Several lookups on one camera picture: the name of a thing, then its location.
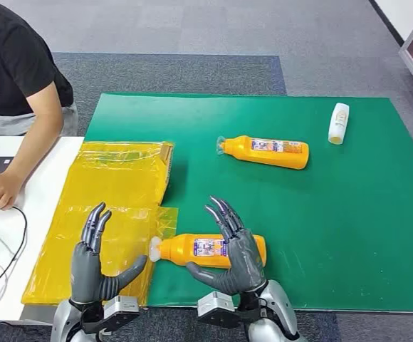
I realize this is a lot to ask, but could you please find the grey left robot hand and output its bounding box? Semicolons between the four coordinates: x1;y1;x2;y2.
70;202;148;306

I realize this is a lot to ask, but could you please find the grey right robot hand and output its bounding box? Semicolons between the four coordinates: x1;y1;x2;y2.
186;195;268;297

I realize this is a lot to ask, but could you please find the orange bottle with white cap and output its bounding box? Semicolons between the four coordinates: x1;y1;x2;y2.
149;233;267;270

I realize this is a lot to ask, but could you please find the orange bottle with clear cap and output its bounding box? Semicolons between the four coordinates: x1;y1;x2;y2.
216;135;309;171

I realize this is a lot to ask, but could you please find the small white bottle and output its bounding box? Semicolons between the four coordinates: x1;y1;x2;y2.
328;102;350;145

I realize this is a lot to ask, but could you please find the yellow plastic sheet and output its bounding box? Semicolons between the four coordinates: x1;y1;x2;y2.
21;140;178;307

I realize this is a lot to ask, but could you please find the green mat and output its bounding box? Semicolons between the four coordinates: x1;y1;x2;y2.
85;92;413;314

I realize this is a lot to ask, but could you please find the person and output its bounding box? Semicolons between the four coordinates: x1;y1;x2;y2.
0;0;79;138

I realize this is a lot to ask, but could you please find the black cable on desk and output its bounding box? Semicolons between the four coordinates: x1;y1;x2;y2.
0;206;29;322

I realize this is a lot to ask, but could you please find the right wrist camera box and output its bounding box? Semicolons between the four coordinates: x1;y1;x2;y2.
196;291;242;330

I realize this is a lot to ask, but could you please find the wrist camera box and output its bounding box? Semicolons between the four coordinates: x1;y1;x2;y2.
196;291;242;330
82;296;140;336

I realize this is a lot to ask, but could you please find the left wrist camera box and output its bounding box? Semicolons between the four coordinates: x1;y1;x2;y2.
82;296;140;336

